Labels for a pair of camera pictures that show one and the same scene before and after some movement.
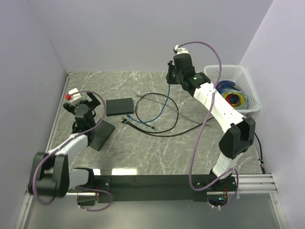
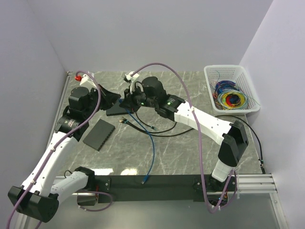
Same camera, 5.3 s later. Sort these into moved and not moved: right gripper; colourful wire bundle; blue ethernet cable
Moved: right gripper; blue ethernet cable
Not moved: colourful wire bundle
